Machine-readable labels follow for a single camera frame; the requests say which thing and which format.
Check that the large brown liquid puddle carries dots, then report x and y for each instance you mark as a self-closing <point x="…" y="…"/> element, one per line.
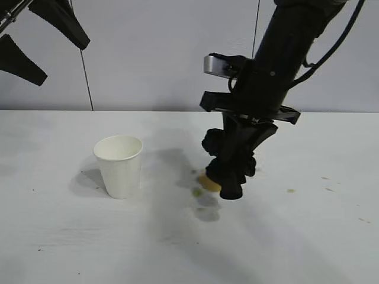
<point x="208" y="184"/>

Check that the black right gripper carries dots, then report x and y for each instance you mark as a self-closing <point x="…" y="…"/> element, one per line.
<point x="266" y="88"/>

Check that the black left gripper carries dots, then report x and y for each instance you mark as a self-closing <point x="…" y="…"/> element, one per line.
<point x="7" y="7"/>

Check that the white paper cup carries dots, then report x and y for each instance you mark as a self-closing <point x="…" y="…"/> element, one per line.
<point x="121" y="177"/>

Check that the black cloth rag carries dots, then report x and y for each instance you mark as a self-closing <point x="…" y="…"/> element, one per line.
<point x="211" y="142"/>

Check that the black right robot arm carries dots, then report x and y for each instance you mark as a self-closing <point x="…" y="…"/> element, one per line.
<point x="296" y="17"/>

